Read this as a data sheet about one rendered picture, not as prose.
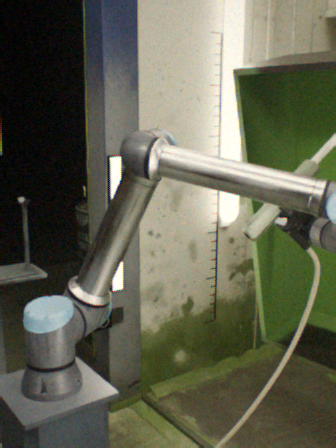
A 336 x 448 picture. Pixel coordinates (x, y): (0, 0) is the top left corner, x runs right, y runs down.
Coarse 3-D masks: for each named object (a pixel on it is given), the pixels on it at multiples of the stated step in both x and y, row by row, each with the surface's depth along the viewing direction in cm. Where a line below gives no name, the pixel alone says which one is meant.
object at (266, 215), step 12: (324, 156) 166; (300, 168) 165; (312, 168) 164; (264, 204) 165; (252, 216) 162; (264, 216) 162; (276, 216) 163; (252, 228) 161; (264, 228) 163; (252, 240) 164
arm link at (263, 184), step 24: (144, 144) 138; (144, 168) 138; (168, 168) 136; (192, 168) 134; (216, 168) 132; (240, 168) 130; (264, 168) 129; (240, 192) 131; (264, 192) 128; (288, 192) 125; (312, 192) 123
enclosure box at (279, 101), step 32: (256, 64) 202; (288, 64) 183; (320, 64) 173; (256, 96) 212; (288, 96) 226; (320, 96) 217; (256, 128) 216; (288, 128) 229; (320, 128) 222; (256, 160) 219; (288, 160) 233; (256, 256) 226; (288, 256) 245; (320, 256) 245; (256, 288) 233; (288, 288) 249; (320, 288) 251; (288, 320) 253; (320, 320) 249; (320, 352) 227
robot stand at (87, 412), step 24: (0, 384) 168; (96, 384) 168; (0, 408) 168; (24, 408) 155; (48, 408) 155; (72, 408) 155; (96, 408) 162; (24, 432) 152; (48, 432) 153; (72, 432) 158; (96, 432) 163
